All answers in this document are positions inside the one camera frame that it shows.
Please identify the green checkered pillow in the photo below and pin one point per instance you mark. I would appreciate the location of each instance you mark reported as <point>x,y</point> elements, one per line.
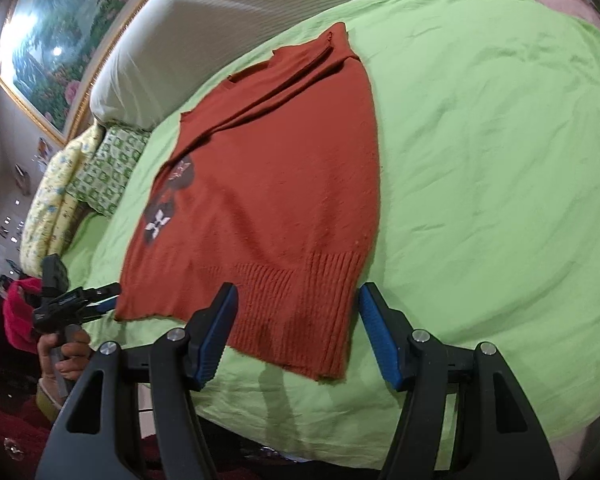
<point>105,170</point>

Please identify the yellow printed blanket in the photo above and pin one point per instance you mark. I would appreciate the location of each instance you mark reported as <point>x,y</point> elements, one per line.
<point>50,200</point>

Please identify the orange knit sweater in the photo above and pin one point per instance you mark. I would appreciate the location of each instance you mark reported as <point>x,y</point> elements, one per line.
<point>280,185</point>

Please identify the white striped pillow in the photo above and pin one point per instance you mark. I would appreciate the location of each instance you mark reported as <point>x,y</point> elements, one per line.
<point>230,10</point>

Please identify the dark red rug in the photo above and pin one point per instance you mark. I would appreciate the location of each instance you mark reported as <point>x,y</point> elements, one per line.
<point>10,425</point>

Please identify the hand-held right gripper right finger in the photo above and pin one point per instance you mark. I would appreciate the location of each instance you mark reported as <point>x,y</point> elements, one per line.
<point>380,335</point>

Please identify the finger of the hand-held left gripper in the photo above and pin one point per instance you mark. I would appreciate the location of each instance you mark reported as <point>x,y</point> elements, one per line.
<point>105,290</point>
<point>102,307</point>

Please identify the light green bed sheet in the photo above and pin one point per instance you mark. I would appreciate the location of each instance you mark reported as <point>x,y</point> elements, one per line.
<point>480,160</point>

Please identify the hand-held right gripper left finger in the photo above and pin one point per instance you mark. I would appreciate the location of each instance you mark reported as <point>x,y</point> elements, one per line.
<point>214,332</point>

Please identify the person's left hand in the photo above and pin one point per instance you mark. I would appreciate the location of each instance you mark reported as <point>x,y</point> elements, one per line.
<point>72,355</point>

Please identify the pink fluffy cloth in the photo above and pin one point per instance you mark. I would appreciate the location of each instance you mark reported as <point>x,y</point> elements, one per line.
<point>17,310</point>

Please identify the gold framed flower painting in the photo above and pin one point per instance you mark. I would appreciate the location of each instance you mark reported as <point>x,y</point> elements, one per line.
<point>65,25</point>

